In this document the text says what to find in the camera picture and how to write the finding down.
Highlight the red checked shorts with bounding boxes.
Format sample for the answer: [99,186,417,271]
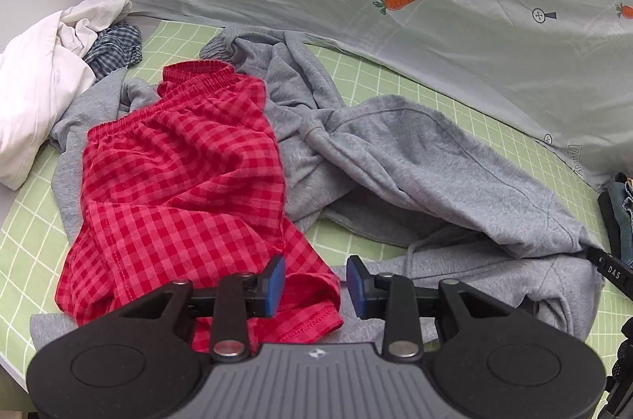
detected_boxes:
[55,60,343,346]

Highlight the grey zip hoodie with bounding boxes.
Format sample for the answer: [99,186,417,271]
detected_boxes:
[199,27,604,340]

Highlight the folded black garment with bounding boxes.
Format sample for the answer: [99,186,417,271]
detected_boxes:
[598,191,621,258]

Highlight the folded blue jeans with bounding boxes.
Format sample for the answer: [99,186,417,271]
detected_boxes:
[607,173,632,267]

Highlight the green grid mat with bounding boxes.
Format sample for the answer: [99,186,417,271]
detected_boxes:
[1,21,609,384]

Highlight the grey sweatpants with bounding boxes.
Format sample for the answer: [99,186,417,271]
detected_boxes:
[30,68,159,351]

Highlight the blue plaid shorts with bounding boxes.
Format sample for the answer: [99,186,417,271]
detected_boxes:
[83,21,143,82]

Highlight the white garment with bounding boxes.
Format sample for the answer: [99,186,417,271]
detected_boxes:
[0,0,132,190]

